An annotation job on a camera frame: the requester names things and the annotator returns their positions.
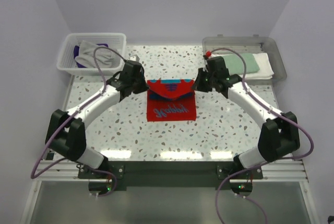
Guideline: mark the white towel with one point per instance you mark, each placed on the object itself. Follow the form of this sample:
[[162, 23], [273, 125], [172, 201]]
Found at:
[[265, 71]]

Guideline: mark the grey towel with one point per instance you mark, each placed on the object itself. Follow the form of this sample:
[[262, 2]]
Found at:
[[116, 60]]

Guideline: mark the white plastic basket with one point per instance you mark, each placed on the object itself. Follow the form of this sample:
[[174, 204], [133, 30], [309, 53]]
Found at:
[[66, 60]]

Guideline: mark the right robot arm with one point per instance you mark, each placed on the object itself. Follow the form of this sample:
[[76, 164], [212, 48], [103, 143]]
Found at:
[[279, 135]]

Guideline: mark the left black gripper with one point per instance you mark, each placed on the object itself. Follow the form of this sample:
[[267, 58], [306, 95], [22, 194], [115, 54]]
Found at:
[[144, 86]]

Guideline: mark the aluminium frame rail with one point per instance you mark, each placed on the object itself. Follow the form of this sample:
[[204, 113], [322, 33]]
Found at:
[[189, 148]]

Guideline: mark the colourful striped towel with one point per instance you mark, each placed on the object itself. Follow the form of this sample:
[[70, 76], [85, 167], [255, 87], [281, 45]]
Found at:
[[171, 100]]

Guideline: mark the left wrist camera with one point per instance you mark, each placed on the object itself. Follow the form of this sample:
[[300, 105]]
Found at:
[[134, 58]]

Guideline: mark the purple towel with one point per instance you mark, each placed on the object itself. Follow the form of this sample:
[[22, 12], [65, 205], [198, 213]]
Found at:
[[84, 56]]

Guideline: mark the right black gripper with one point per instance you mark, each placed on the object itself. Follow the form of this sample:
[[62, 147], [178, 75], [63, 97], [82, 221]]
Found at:
[[198, 84]]

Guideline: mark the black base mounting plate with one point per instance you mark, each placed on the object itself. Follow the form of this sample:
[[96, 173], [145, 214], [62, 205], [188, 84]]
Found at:
[[163, 174]]

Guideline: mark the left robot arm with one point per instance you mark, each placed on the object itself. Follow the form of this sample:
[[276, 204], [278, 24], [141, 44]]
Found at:
[[66, 134]]

